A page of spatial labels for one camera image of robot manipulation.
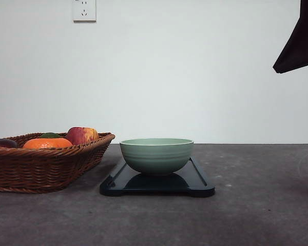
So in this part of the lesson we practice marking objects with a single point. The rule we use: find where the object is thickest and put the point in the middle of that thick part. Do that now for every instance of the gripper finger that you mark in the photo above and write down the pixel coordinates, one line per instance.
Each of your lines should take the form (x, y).
(295, 54)

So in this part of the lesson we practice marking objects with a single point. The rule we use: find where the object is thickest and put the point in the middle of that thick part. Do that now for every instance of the green ceramic bowl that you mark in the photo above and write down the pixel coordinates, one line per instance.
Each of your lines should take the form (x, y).
(157, 155)

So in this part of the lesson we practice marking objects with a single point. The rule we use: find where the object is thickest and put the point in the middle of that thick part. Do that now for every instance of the brown wicker basket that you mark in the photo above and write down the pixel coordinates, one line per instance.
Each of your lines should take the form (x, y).
(47, 162)

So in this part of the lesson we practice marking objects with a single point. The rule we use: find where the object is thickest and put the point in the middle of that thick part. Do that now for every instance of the dark rectangular tray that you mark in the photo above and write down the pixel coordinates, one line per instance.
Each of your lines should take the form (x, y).
(189, 182)

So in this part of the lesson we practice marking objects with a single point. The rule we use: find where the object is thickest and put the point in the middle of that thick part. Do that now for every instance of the red yellow apple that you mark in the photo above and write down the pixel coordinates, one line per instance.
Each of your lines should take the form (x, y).
(79, 135)

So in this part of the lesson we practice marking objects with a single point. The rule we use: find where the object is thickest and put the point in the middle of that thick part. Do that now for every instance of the green avocado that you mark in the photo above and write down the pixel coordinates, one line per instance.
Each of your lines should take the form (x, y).
(49, 135)

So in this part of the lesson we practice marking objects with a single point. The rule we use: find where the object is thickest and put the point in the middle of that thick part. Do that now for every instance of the orange fruit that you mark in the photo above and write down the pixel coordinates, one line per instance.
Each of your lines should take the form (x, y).
(41, 143)

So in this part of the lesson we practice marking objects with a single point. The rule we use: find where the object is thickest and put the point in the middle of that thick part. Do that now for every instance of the dark red apple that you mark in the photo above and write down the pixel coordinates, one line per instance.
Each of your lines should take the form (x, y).
(7, 143)

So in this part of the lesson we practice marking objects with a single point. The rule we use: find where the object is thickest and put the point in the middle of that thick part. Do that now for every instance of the white wall socket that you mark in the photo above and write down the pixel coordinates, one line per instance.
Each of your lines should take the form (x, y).
(84, 12)

